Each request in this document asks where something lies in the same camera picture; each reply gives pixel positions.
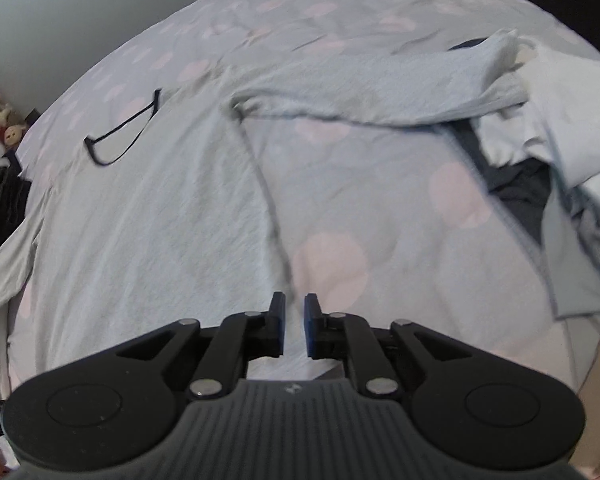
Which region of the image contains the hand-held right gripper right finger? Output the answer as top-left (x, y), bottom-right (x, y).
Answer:
top-left (304, 292), bottom-right (473, 402)

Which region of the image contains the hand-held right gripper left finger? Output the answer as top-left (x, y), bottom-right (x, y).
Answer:
top-left (115, 291), bottom-right (287, 402)

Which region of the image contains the grey long-sleeve shirt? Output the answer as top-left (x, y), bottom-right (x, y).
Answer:
top-left (0, 27), bottom-right (536, 401)

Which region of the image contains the grey bed with pink dots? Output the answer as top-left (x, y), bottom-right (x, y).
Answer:
top-left (0, 0), bottom-right (600, 403)

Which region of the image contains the dark grey garment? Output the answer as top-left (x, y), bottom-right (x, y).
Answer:
top-left (447, 37), bottom-right (555, 248)

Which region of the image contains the white crumpled cloth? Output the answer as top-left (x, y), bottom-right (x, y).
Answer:
top-left (472, 42), bottom-right (600, 191)

